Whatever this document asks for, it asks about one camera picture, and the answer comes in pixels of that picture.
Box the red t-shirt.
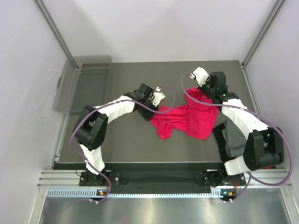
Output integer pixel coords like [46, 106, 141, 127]
[150, 95, 218, 140]

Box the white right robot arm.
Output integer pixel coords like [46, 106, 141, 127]
[194, 68, 284, 185]

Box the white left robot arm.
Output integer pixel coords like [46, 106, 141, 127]
[75, 84, 165, 185]

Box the grey folded t-shirt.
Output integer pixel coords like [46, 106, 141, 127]
[222, 119, 247, 158]

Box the clear plastic bin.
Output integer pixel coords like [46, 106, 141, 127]
[53, 55, 113, 113]

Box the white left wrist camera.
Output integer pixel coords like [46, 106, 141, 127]
[151, 87, 165, 107]

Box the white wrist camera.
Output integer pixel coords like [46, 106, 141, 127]
[151, 87, 165, 107]
[189, 67, 209, 87]

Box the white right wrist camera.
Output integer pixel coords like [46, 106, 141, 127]
[189, 67, 209, 87]

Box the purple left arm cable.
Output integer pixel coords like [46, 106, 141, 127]
[69, 85, 176, 203]

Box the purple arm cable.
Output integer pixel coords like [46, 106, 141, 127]
[181, 72, 293, 201]
[69, 85, 176, 203]

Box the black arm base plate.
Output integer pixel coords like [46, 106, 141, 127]
[78, 169, 247, 187]

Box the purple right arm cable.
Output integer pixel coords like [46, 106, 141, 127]
[181, 72, 293, 201]

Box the aluminium frame rail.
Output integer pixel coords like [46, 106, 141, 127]
[37, 169, 287, 188]

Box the grey slotted cable duct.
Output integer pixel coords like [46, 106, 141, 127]
[46, 188, 239, 198]

